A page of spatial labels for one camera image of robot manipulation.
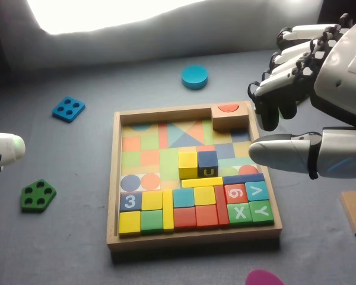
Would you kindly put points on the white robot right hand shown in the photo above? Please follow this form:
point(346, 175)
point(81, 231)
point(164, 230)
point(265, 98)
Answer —
point(338, 77)

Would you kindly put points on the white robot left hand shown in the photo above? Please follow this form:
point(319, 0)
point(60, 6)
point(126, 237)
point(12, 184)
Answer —
point(6, 148)

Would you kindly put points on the dark blue cube letter u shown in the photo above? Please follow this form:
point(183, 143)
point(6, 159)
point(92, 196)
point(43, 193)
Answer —
point(207, 161)

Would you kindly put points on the yellow cube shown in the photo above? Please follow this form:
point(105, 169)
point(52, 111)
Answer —
point(187, 163)

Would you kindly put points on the green pentagon five-hole block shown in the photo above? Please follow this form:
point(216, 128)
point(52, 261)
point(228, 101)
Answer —
point(37, 197)

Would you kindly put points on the blue square four-hole block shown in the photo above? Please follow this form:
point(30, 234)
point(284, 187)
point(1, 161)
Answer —
point(60, 112)

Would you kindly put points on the wooden arch block red semicircle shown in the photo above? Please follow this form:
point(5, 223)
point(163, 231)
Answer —
point(230, 120)

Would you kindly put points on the blue round disc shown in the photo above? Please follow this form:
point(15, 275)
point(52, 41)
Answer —
point(195, 75)

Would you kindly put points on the grey table cloth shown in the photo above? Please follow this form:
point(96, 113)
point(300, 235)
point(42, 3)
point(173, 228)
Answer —
point(47, 252)

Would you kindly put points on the white backdrop cloth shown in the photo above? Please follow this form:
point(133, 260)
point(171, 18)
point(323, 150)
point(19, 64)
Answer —
point(166, 41)

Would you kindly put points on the wooden puzzle tray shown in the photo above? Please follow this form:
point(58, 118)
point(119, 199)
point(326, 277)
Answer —
point(195, 239)

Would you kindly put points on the magenta round disc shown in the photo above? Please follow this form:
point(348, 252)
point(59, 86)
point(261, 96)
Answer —
point(262, 279)

